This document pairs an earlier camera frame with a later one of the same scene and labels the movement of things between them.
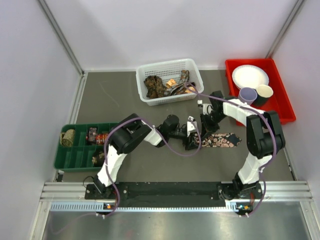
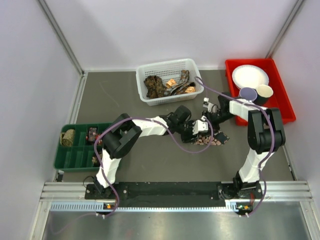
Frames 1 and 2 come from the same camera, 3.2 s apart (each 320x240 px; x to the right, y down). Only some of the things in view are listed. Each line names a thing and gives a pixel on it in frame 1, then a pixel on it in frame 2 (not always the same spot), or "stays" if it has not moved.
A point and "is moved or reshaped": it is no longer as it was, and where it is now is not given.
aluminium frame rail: (286, 191) stays
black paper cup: (263, 92) stays
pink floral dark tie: (223, 140) is moved or reshaped
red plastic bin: (280, 102) stays
